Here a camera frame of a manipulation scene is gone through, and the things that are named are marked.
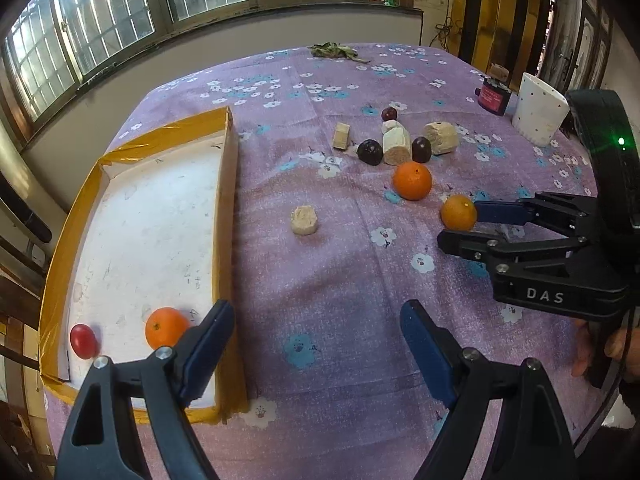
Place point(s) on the person's right hand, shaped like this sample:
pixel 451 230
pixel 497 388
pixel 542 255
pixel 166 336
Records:
pixel 581 350

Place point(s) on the small reddish plum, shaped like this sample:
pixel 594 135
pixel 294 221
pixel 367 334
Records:
pixel 389 113

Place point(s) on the cardboard box with yellow tape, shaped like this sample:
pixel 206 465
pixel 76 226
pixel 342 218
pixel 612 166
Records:
pixel 150 220

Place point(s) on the purple floral tablecloth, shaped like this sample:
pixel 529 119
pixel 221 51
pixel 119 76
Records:
pixel 320 280

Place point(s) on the tan round object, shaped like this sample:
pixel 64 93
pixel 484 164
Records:
pixel 499 71

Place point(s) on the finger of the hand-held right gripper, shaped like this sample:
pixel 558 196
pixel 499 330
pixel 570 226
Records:
pixel 500 211
pixel 465 242

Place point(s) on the dark wooden cabinet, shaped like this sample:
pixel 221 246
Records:
pixel 585 30

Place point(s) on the dark wooden furniture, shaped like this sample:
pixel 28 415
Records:
pixel 20 285

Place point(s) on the yellow and black panels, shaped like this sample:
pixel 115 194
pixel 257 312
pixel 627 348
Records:
pixel 487 10

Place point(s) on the dark jar with red label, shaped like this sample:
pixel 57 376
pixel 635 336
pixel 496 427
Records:
pixel 494 96

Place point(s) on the window with metal grille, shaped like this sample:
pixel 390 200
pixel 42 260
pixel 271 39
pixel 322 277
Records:
pixel 100 20

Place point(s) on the white dotted cup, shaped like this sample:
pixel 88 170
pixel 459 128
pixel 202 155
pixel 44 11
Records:
pixel 540 110

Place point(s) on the dark plum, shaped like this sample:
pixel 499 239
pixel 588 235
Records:
pixel 370 152
pixel 421 149

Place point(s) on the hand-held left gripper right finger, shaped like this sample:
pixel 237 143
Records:
pixel 429 352

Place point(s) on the orange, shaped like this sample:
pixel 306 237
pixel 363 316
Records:
pixel 167 328
pixel 412 181
pixel 459 212

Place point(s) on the wilted green leaves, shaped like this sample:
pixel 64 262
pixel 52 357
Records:
pixel 332 51

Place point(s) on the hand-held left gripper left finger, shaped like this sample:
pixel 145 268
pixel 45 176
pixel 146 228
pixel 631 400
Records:
pixel 210 342

